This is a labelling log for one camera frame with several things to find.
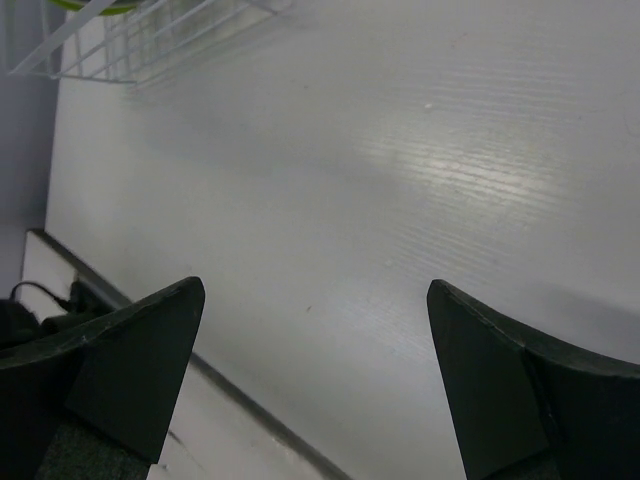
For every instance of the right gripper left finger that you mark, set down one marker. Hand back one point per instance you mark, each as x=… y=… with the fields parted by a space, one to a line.
x=91 y=395

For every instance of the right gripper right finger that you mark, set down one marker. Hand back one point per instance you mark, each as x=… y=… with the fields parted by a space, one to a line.
x=526 y=405

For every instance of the white wire dish rack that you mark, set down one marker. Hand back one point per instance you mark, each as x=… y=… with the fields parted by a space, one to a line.
x=119 y=42

